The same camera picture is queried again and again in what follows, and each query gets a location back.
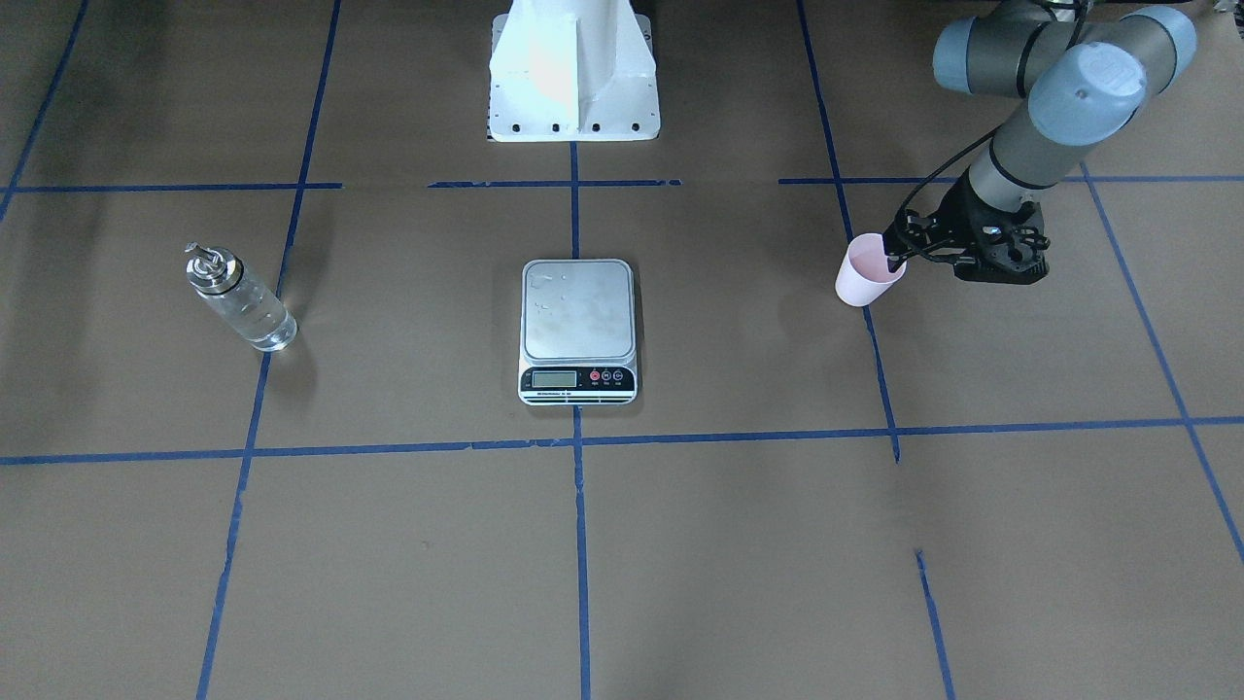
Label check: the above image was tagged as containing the digital kitchen scale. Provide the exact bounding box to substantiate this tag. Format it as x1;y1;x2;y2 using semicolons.
518;259;639;407

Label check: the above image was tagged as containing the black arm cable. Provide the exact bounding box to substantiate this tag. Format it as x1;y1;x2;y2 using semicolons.
894;0;1093;256

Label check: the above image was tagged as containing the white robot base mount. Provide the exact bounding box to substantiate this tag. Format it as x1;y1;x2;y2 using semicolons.
486;1;662;143

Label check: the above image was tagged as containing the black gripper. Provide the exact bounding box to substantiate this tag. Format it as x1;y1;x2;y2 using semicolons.
882;174;1050;285

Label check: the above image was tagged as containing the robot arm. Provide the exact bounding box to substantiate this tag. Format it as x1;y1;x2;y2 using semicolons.
882;1;1198;285

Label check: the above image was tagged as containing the clear glass sauce bottle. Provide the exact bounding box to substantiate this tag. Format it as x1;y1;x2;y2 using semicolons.
184;242;297;353

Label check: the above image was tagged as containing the pink plastic cup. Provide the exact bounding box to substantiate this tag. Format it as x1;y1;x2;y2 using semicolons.
835;233;907;307

